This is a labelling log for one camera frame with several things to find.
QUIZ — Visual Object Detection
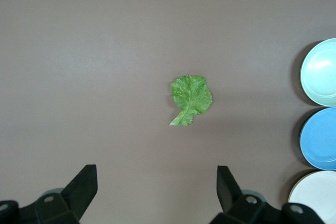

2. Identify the brown table cover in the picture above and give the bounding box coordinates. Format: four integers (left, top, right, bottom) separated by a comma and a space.
0, 0, 336, 224

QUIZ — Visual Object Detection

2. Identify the beige round plate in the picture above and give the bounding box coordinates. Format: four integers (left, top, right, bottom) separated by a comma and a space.
288, 170, 336, 224

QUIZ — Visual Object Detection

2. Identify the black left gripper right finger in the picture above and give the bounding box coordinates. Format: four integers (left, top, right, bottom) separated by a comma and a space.
209, 165, 328, 224

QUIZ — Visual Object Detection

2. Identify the pale green round plate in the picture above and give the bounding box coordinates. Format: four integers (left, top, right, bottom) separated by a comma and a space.
300, 37, 336, 108

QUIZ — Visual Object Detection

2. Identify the blue round plate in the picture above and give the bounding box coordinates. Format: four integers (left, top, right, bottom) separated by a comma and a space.
299, 106, 336, 171

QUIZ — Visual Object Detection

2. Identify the green lettuce leaf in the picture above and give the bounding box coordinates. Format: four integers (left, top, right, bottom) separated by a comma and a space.
168, 74, 214, 127

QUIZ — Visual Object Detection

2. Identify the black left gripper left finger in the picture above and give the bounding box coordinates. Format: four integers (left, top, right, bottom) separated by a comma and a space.
0, 164, 99, 224

